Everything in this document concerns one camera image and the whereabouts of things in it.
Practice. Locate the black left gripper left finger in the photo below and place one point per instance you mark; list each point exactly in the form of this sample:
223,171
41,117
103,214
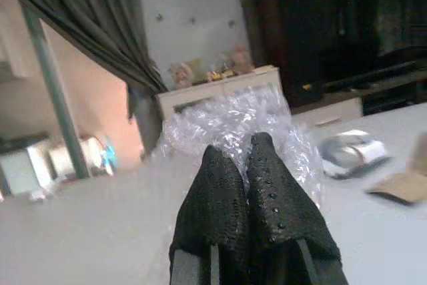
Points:
210,218

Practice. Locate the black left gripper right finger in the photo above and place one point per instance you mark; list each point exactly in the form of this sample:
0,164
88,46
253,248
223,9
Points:
283,218

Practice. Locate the clear bubble wrap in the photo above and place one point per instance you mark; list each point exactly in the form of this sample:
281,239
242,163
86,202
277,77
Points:
213,121

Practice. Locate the grey and white packaging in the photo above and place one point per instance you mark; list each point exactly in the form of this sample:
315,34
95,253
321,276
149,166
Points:
350,153

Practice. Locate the white table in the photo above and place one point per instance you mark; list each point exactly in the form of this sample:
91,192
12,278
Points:
100,225

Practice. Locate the white low television stand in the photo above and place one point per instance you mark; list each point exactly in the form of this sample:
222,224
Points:
330,111

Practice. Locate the flat brown cardboard piece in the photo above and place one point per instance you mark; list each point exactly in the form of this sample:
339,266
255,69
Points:
397,188

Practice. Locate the white sideboard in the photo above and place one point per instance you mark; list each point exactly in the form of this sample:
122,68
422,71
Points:
200,93

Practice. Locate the blue and white package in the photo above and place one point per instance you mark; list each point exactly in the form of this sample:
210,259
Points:
100,156

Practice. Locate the small yellow toy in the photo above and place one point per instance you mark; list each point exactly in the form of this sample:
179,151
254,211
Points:
220,74

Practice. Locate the pale plush figurine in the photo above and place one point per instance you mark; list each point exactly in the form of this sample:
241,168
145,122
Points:
181,74

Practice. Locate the pink plush figurine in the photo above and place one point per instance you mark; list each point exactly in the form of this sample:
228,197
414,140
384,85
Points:
241,59

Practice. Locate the white storage box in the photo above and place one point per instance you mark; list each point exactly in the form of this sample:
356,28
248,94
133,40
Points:
23,168

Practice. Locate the dark wooden cabinet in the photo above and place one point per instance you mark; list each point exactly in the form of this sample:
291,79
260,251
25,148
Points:
300,24

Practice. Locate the grey green metal pole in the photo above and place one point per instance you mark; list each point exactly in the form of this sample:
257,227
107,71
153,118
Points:
56,91

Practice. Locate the dark grey curtain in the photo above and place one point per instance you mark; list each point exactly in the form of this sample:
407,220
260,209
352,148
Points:
93,8

